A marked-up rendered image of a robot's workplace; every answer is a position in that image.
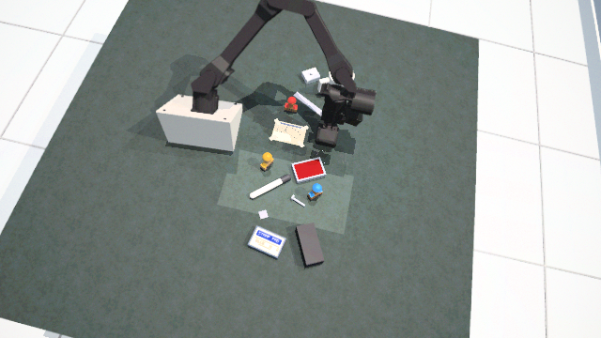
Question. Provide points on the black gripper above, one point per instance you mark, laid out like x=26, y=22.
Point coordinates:
x=327, y=133

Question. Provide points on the red ink pad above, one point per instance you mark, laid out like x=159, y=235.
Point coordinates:
x=308, y=170

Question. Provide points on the cream inspection card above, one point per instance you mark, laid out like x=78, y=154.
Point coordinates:
x=288, y=133

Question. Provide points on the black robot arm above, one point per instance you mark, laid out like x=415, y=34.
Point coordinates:
x=360, y=100

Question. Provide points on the white marker pen with grey cap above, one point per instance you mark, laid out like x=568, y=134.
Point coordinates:
x=270, y=186

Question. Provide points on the white flat bar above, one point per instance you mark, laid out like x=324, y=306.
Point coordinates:
x=308, y=103

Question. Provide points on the yellow stamp with round handle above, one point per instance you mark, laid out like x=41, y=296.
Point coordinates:
x=267, y=161

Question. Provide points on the white stamp pad tin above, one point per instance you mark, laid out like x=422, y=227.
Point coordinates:
x=266, y=242

